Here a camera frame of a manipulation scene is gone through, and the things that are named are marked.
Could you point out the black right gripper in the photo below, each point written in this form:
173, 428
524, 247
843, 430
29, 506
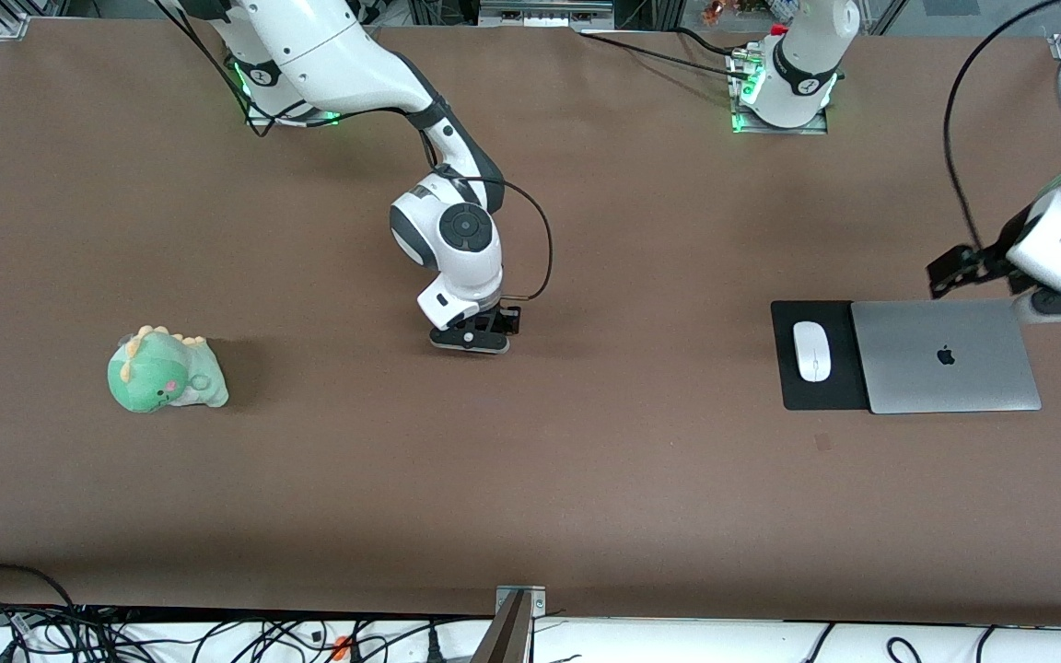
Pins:
499, 319

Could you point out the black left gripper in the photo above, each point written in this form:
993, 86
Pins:
989, 259

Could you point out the white computer mouse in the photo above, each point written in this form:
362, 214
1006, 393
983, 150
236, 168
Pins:
812, 350

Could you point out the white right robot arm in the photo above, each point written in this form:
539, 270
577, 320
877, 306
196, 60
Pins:
466, 230

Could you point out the black mouse pad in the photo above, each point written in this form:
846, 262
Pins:
784, 368

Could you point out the silver laptop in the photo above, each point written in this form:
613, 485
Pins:
945, 354

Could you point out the grey network device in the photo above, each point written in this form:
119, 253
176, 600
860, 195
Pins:
544, 11

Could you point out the green dinosaur plush toy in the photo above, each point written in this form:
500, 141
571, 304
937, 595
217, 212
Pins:
162, 373

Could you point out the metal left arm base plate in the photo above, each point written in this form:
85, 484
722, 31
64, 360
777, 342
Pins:
775, 129

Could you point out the metal table edge bracket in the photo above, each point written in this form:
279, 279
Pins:
535, 600

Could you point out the dark metal post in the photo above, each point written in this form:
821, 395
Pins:
503, 640

